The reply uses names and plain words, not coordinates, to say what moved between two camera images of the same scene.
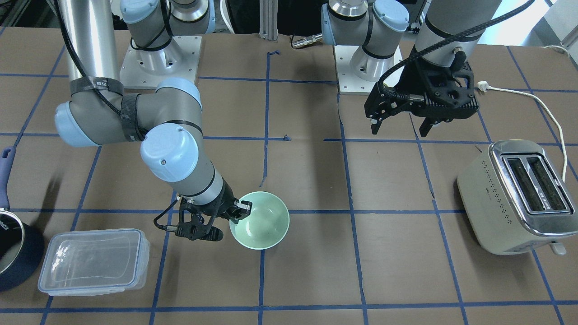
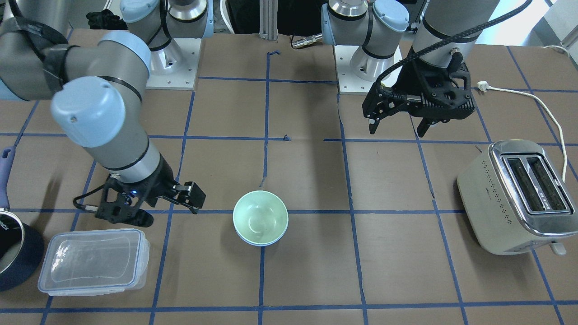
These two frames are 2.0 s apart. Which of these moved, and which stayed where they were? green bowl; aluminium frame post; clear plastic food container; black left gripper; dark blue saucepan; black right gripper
Moved: black right gripper; green bowl
Stayed: black left gripper; aluminium frame post; clear plastic food container; dark blue saucepan
